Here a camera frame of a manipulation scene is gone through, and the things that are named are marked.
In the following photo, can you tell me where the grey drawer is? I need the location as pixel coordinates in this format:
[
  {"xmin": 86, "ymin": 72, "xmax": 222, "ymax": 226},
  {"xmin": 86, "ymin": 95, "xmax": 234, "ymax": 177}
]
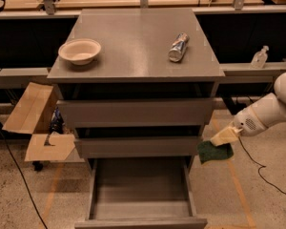
[
  {"xmin": 74, "ymin": 136, "xmax": 201, "ymax": 158},
  {"xmin": 74, "ymin": 156, "xmax": 207, "ymax": 229},
  {"xmin": 57, "ymin": 98, "xmax": 213, "ymax": 128}
]

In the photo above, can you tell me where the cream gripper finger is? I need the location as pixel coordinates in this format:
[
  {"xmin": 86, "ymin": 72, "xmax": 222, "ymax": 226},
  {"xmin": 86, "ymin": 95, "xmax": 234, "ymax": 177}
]
[{"xmin": 210, "ymin": 126, "xmax": 241, "ymax": 146}]

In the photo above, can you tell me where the black floor cable left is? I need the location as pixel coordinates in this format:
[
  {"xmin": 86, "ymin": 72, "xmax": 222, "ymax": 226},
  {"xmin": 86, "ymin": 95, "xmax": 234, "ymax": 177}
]
[{"xmin": 0, "ymin": 110, "xmax": 50, "ymax": 229}]

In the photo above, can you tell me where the grey drawer cabinet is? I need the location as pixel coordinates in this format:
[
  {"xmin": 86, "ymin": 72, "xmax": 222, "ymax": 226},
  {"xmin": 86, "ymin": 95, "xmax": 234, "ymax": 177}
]
[{"xmin": 47, "ymin": 7, "xmax": 226, "ymax": 164}]

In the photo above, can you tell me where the grey top drawer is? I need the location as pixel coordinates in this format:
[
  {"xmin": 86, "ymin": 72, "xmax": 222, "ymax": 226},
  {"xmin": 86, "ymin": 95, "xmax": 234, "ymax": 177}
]
[{"xmin": 57, "ymin": 98, "xmax": 213, "ymax": 128}]

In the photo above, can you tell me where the crushed soda can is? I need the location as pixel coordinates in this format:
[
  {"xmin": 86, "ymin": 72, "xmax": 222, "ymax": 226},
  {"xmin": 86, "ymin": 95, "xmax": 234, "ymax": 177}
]
[{"xmin": 168, "ymin": 32, "xmax": 190, "ymax": 62}]

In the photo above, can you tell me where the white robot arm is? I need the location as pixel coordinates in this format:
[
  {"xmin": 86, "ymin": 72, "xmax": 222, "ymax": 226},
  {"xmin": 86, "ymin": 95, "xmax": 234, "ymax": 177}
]
[{"xmin": 210, "ymin": 73, "xmax": 286, "ymax": 146}]

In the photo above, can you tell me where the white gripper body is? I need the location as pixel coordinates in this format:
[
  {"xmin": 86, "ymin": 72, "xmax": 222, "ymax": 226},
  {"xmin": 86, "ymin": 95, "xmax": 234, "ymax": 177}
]
[{"xmin": 233, "ymin": 104, "xmax": 270, "ymax": 136}]

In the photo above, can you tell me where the black floor cable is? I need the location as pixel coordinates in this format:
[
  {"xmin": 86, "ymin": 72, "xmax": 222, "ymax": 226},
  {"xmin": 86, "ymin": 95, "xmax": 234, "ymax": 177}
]
[
  {"xmin": 236, "ymin": 95, "xmax": 286, "ymax": 199},
  {"xmin": 0, "ymin": 110, "xmax": 50, "ymax": 229}
]

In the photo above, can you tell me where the open cardboard box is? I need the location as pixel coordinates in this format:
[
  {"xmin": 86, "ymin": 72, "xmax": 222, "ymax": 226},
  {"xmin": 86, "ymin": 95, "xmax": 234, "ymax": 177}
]
[{"xmin": 3, "ymin": 82, "xmax": 74, "ymax": 162}]

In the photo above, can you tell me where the clear sanitizer bottle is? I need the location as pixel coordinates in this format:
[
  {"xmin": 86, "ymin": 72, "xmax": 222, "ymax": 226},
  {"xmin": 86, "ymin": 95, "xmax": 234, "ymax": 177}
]
[{"xmin": 251, "ymin": 46, "xmax": 269, "ymax": 69}]

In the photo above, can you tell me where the white paper bowl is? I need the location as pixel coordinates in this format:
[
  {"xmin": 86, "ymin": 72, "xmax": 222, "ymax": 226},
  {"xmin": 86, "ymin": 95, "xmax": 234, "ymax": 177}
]
[{"xmin": 58, "ymin": 39, "xmax": 102, "ymax": 66}]

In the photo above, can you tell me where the black floor cable right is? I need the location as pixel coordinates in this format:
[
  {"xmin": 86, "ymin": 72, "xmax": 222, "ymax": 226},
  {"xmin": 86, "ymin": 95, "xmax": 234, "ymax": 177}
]
[{"xmin": 236, "ymin": 95, "xmax": 286, "ymax": 199}]

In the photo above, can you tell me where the green sponge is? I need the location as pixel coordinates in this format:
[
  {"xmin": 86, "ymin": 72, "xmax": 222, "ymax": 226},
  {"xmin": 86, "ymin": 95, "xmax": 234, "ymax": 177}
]
[{"xmin": 196, "ymin": 141, "xmax": 234, "ymax": 164}]

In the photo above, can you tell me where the grey bottom drawer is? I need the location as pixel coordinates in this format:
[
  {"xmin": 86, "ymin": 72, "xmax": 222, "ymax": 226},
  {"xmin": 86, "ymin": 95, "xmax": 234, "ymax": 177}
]
[{"xmin": 74, "ymin": 156, "xmax": 207, "ymax": 229}]

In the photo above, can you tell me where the grey middle drawer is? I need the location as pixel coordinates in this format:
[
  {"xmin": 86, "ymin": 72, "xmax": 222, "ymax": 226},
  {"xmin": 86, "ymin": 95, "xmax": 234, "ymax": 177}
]
[{"xmin": 74, "ymin": 136, "xmax": 201, "ymax": 158}]

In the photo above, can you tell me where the blue bag in box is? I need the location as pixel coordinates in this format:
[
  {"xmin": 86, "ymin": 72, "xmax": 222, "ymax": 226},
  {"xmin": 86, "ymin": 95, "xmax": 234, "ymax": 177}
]
[{"xmin": 50, "ymin": 109, "xmax": 64, "ymax": 134}]

